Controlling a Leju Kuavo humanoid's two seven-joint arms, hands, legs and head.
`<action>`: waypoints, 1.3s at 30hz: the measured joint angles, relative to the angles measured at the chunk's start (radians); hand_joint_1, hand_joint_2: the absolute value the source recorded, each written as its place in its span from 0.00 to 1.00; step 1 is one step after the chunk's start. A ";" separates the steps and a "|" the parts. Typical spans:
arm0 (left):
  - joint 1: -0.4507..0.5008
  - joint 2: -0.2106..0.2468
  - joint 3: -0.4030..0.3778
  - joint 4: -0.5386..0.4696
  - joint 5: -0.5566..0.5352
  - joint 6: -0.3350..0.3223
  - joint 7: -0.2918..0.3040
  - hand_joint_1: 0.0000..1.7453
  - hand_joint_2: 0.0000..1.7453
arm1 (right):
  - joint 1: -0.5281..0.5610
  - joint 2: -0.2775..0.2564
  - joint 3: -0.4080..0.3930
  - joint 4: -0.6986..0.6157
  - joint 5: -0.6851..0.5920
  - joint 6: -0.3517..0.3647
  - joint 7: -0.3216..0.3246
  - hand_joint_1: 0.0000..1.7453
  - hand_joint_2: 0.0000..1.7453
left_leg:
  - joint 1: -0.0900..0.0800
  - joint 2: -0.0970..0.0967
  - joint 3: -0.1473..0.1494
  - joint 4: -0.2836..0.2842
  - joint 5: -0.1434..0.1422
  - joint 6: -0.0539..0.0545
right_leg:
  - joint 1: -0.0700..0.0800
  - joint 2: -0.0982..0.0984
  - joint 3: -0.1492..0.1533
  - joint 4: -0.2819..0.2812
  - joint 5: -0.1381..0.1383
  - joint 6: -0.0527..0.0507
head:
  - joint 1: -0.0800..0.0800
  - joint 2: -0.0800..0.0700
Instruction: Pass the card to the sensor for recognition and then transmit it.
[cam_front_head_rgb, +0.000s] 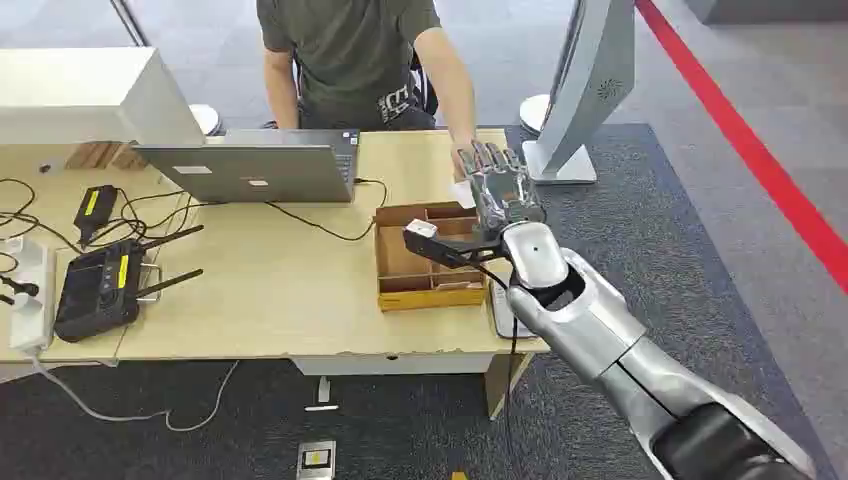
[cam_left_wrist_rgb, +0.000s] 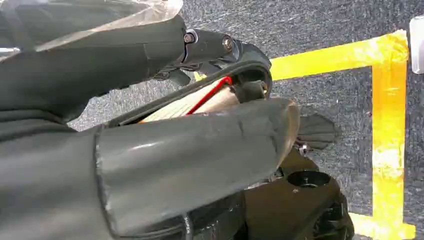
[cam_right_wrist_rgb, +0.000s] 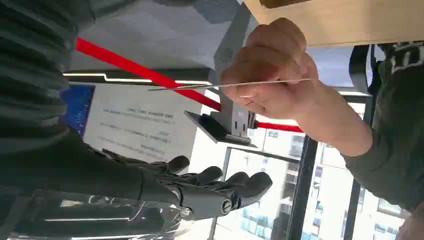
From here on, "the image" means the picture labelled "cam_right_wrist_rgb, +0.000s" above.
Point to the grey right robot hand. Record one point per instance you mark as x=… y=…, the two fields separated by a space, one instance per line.
x=99 y=179

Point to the person's left hand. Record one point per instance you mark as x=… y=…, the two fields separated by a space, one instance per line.
x=271 y=66

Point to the grey display stand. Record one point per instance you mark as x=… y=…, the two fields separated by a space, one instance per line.
x=232 y=116

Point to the white sign board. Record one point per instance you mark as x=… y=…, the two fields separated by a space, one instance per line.
x=139 y=129

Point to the pale wooden desk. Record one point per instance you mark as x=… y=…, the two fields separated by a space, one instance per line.
x=348 y=23

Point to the black office chair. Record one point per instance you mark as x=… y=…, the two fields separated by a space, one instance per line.
x=359 y=69

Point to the person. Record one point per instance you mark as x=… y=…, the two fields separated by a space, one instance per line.
x=397 y=132

